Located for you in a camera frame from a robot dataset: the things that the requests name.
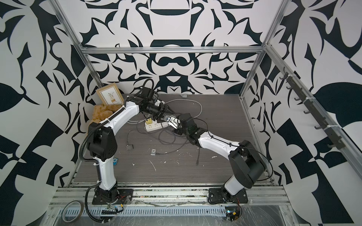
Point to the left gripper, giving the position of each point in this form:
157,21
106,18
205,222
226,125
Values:
162,111

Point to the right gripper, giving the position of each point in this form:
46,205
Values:
176,131

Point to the dark usb cable green charger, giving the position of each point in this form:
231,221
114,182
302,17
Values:
198,152

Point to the dark usb cable yellow charger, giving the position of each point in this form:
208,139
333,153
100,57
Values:
166,138

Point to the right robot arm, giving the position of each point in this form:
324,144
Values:
247,164

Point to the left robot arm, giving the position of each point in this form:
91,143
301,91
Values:
100,145

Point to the white power strip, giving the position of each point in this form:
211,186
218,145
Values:
155,126

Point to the framed plant picture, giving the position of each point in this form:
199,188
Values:
110,95

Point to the tan teddy bear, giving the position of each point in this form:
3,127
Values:
101,112

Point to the tape roll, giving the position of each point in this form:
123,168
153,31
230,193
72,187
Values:
72,211

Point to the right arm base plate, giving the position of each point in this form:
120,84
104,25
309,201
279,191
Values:
221,195

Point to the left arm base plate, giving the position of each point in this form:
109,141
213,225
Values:
119,196

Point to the black wall hook rack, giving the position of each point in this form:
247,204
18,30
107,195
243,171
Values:
325,122

